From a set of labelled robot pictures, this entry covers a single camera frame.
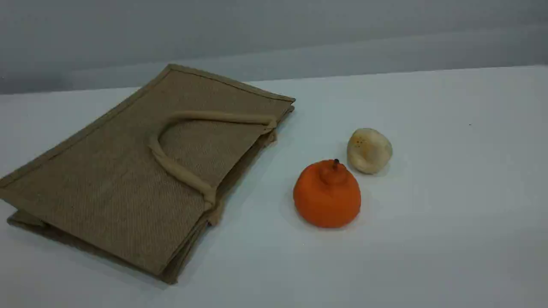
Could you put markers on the brown jute tote bag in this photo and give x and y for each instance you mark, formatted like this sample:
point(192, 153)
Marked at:
point(124, 184)

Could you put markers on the orange mandarin with stem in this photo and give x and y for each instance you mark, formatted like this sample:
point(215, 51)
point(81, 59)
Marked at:
point(326, 201)

